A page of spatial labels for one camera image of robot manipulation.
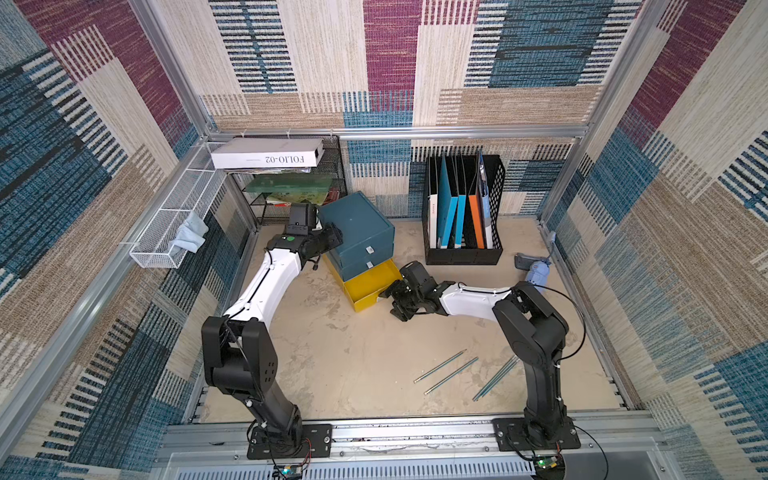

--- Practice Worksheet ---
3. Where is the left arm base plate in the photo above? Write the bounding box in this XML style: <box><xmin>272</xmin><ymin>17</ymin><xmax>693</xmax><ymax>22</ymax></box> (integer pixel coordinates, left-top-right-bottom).
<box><xmin>246</xmin><ymin>423</ymin><xmax>333</xmax><ymax>460</ymax></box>

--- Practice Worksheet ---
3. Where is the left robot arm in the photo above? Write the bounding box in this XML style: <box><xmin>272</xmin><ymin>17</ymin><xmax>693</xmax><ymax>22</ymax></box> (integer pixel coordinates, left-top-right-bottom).
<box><xmin>201</xmin><ymin>203</ymin><xmax>342</xmax><ymax>460</ymax></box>

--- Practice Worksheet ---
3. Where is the teal folder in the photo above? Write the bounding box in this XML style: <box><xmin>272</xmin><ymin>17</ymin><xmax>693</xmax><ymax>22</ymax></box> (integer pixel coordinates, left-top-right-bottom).
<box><xmin>437</xmin><ymin>154</ymin><xmax>458</xmax><ymax>249</ymax></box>

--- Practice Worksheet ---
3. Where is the black wire shelf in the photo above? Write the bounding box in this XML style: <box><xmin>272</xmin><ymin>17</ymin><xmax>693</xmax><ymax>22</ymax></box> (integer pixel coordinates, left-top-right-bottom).
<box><xmin>229</xmin><ymin>135</ymin><xmax>350</xmax><ymax>226</ymax></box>

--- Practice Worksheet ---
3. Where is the teal drawer cabinet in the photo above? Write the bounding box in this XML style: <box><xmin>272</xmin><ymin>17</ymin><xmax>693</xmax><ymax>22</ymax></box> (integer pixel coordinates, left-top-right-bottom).
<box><xmin>319</xmin><ymin>192</ymin><xmax>395</xmax><ymax>282</ymax></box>

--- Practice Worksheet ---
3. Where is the yellow bottom drawer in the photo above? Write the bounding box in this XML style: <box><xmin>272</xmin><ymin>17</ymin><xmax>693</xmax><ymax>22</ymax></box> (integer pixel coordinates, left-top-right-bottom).
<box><xmin>324</xmin><ymin>256</ymin><xmax>402</xmax><ymax>312</ymax></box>

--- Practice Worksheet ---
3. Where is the orange folder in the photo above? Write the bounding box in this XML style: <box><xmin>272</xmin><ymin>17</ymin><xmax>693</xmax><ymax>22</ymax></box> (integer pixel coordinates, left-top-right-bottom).
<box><xmin>468</xmin><ymin>194</ymin><xmax>485</xmax><ymax>249</ymax></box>

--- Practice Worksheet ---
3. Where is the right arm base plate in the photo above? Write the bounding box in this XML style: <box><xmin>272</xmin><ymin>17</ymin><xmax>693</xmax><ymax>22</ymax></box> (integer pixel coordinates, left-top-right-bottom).
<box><xmin>491</xmin><ymin>417</ymin><xmax>581</xmax><ymax>452</ymax></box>

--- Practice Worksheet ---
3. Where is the blue white stapler device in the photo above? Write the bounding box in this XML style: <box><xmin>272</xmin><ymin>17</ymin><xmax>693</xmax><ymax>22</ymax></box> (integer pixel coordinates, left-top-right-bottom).
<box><xmin>514</xmin><ymin>232</ymin><xmax>556</xmax><ymax>292</ymax></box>

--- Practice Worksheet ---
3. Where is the black mesh file organizer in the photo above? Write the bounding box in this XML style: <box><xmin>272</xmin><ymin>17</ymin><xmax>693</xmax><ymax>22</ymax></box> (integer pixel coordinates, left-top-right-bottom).
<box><xmin>422</xmin><ymin>152</ymin><xmax>506</xmax><ymax>266</ymax></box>

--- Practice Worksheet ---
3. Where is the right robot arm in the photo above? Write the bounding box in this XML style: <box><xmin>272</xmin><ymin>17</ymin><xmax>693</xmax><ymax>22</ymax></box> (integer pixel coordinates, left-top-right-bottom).
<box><xmin>379</xmin><ymin>261</ymin><xmax>581</xmax><ymax>452</ymax></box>

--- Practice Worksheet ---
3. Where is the white FOLIO box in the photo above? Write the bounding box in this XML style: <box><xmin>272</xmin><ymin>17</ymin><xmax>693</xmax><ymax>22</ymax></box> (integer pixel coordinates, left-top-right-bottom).
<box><xmin>211</xmin><ymin>138</ymin><xmax>324</xmax><ymax>170</ymax></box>

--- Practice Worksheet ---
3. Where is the teal pencil pair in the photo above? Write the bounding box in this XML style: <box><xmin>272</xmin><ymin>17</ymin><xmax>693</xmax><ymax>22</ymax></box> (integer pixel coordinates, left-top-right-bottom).
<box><xmin>472</xmin><ymin>356</ymin><xmax>519</xmax><ymax>401</ymax></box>

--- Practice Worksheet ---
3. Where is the white wire basket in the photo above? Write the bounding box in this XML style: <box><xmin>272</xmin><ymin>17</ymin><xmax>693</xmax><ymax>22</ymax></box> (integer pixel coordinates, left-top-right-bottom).
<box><xmin>130</xmin><ymin>168</ymin><xmax>225</xmax><ymax>269</ymax></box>

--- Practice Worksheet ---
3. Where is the light blue cloth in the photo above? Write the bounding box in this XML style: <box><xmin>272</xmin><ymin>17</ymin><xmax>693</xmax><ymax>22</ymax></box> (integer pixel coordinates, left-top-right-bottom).
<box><xmin>169</xmin><ymin>211</ymin><xmax>209</xmax><ymax>255</ymax></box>

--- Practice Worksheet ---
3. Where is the teal pencil diagonal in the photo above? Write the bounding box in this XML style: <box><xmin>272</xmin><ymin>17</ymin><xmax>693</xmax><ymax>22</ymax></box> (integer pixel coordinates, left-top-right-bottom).
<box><xmin>423</xmin><ymin>356</ymin><xmax>479</xmax><ymax>396</ymax></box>

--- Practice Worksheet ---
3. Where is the green book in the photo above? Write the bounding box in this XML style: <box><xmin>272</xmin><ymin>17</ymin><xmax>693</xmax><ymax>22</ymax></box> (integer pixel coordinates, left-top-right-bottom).
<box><xmin>245</xmin><ymin>173</ymin><xmax>333</xmax><ymax>194</ymax></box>

